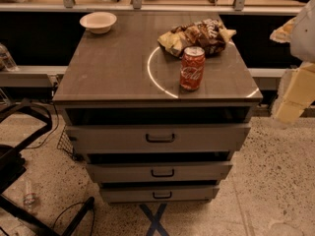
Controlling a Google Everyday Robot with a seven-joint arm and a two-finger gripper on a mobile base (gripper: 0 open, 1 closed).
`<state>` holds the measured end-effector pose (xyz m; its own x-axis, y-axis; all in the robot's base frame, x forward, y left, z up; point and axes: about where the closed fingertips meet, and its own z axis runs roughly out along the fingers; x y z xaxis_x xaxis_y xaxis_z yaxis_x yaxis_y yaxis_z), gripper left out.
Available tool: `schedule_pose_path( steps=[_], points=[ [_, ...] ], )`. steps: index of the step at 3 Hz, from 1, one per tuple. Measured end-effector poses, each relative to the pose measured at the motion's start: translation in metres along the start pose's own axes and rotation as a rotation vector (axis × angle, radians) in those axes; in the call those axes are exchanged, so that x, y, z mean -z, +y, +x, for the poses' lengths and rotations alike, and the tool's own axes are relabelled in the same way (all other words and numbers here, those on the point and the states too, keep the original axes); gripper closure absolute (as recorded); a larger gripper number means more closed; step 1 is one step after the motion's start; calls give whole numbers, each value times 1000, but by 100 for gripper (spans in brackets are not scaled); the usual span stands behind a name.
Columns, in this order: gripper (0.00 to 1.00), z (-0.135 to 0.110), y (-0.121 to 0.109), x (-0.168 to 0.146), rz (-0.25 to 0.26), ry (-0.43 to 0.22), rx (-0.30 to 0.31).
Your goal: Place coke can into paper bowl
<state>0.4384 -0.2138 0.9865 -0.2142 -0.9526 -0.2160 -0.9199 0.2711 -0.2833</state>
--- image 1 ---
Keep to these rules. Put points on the top grey drawer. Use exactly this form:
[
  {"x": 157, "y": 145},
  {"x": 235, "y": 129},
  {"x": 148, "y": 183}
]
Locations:
[{"x": 157, "y": 138}]

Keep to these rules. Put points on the clear plastic bottle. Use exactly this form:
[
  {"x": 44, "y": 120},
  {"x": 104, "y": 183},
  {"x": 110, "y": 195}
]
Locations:
[{"x": 7, "y": 62}]

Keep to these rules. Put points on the brown chip bag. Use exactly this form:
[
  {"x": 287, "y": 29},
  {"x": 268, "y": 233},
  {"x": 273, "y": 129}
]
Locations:
[{"x": 209, "y": 34}]

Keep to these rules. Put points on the black chair frame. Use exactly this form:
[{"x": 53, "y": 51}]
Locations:
[{"x": 12, "y": 166}]

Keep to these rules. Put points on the red coke can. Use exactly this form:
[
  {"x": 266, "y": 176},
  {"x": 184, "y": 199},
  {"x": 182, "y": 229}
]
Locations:
[{"x": 192, "y": 68}]

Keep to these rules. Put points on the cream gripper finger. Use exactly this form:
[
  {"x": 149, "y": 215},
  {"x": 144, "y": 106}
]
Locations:
[
  {"x": 283, "y": 33},
  {"x": 296, "y": 92}
]

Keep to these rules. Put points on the white paper bowl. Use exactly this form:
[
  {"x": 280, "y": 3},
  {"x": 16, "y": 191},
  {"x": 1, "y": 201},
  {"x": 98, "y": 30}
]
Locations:
[{"x": 98, "y": 22}]

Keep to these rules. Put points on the grey drawer cabinet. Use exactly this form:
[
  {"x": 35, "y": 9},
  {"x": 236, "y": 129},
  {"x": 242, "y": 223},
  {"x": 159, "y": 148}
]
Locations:
[{"x": 125, "y": 78}]

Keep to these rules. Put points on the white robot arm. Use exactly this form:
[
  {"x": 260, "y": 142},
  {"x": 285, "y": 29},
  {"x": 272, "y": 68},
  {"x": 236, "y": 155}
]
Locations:
[{"x": 302, "y": 42}]

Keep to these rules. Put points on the middle grey drawer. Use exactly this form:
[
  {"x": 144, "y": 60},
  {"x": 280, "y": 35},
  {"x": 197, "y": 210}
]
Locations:
[{"x": 157, "y": 172}]

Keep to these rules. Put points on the black wire basket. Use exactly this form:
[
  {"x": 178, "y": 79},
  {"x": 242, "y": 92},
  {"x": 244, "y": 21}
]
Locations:
[{"x": 64, "y": 144}]

